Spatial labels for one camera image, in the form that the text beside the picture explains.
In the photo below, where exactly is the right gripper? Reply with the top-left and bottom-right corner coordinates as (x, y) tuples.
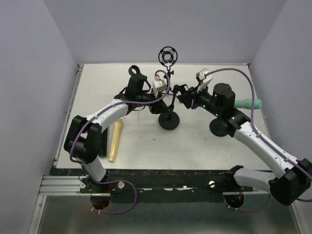
(177, 82), (222, 117)

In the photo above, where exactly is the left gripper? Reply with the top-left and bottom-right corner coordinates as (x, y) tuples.
(136, 88), (170, 115)

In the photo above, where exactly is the edge microphone stand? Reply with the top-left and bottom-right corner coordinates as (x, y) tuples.
(158, 84), (188, 131)

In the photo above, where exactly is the round base microphone stand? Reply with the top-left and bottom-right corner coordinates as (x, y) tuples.
(128, 65), (147, 80)

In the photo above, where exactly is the gold microphone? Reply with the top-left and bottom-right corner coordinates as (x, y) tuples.
(109, 118), (123, 163)

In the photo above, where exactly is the black tripod microphone stand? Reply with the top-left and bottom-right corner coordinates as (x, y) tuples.
(157, 46), (179, 95)

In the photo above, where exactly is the teal microphone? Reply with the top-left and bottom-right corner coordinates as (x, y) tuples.
(234, 99), (262, 110)

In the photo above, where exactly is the black glitter microphone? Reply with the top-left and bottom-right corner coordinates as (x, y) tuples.
(98, 128), (108, 158)

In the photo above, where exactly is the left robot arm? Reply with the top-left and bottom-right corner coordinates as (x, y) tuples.
(64, 76), (170, 193)

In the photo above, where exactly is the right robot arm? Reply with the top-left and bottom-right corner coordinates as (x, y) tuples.
(177, 83), (312, 206)

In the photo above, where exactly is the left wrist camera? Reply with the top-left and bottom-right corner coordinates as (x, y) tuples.
(153, 77), (167, 97)

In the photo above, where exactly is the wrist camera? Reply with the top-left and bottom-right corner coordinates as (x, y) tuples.
(153, 77), (167, 97)
(195, 68), (213, 93)

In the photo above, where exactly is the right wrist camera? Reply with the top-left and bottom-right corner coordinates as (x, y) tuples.
(195, 68), (213, 93)

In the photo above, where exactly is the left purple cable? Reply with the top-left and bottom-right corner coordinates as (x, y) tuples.
(69, 70), (171, 215)

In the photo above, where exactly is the purple cable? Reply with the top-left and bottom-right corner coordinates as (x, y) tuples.
(206, 68), (312, 213)
(69, 70), (171, 215)

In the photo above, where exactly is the black mounting rail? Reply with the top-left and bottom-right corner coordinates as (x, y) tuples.
(50, 168), (253, 205)

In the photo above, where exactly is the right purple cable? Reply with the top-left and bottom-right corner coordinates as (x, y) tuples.
(206, 68), (312, 213)

